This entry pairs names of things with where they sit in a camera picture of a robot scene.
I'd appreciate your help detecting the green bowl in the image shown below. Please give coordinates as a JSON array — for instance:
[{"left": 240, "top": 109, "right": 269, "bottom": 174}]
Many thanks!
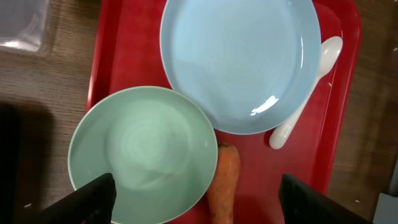
[{"left": 68, "top": 86, "right": 218, "bottom": 223}]

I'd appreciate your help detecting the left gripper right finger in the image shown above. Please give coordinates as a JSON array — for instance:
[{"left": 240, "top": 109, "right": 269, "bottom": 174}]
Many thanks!
[{"left": 279, "top": 174, "right": 371, "bottom": 224}]

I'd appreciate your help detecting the black waste tray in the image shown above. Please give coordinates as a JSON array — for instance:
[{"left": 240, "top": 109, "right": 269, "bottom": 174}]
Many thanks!
[{"left": 1, "top": 101, "right": 53, "bottom": 223}]

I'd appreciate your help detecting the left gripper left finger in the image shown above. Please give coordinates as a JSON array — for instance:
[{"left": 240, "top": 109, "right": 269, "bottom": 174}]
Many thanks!
[{"left": 40, "top": 173, "right": 117, "bottom": 224}]

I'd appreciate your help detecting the white plastic spoon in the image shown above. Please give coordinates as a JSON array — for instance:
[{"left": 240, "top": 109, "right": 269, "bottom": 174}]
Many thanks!
[{"left": 269, "top": 36, "right": 343, "bottom": 149}]

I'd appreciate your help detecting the large light blue plate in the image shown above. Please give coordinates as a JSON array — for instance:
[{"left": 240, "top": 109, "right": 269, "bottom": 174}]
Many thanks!
[{"left": 160, "top": 0, "right": 321, "bottom": 135}]

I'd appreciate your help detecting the clear plastic waste bin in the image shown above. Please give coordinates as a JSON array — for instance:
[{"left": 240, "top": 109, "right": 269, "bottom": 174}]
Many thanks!
[{"left": 1, "top": 0, "right": 50, "bottom": 54}]

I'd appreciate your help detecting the orange carrot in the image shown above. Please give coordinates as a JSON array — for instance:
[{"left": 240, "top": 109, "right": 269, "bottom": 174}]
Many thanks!
[{"left": 206, "top": 144, "right": 241, "bottom": 224}]

